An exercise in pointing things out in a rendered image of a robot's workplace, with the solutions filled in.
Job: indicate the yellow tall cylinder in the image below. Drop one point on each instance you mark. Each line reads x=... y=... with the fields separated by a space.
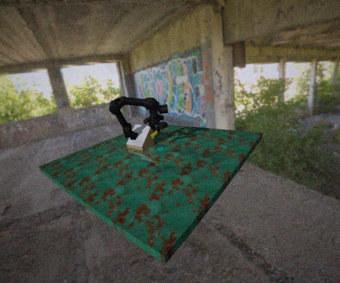
x=153 y=135

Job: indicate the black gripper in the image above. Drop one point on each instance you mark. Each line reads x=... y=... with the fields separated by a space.
x=152 y=121

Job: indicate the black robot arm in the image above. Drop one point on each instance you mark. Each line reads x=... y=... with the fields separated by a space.
x=149 y=103

